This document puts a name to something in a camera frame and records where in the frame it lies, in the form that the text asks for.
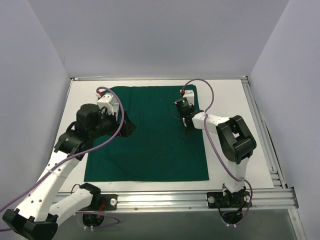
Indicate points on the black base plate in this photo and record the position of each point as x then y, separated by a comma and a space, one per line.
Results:
226, 199
102, 202

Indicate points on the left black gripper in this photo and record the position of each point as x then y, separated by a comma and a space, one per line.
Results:
122, 124

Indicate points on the dark green surgical cloth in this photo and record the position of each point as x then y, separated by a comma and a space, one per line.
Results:
159, 150

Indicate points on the aluminium right side rail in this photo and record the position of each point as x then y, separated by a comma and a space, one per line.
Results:
264, 135

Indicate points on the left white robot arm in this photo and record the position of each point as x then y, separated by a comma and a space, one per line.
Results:
37, 217

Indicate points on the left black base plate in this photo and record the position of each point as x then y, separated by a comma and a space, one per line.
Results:
102, 202

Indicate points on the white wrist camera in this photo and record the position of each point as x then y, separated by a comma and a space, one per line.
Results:
108, 103
189, 95

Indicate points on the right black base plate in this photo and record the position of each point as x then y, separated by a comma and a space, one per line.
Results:
226, 199

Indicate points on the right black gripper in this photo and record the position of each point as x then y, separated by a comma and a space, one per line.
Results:
188, 119

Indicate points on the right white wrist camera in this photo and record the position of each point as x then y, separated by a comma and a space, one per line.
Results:
189, 95

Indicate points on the aluminium rail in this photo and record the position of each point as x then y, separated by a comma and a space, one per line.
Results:
264, 135
181, 201

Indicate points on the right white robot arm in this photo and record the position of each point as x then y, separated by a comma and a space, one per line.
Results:
236, 141

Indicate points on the aluminium front rail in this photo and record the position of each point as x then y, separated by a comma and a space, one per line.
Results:
181, 201

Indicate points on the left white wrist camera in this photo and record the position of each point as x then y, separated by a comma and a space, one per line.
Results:
108, 103

